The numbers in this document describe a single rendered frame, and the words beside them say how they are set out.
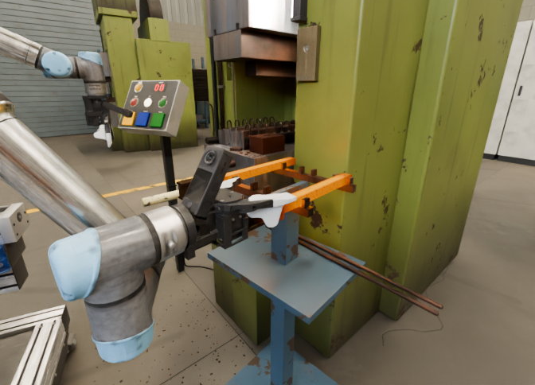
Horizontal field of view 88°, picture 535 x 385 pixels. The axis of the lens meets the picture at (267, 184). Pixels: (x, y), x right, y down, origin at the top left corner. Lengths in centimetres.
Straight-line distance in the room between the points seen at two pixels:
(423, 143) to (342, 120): 47
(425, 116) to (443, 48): 25
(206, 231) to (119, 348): 19
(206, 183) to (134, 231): 12
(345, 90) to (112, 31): 525
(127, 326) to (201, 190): 20
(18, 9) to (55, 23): 64
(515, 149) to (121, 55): 676
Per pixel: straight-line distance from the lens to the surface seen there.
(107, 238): 39
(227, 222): 46
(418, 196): 140
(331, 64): 103
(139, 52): 586
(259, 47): 121
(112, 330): 45
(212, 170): 44
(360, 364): 153
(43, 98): 888
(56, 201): 52
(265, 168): 88
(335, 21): 104
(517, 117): 601
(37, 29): 897
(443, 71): 133
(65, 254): 39
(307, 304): 75
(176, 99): 154
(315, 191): 68
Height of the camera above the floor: 116
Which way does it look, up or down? 19 degrees down
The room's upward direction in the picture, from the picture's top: straight up
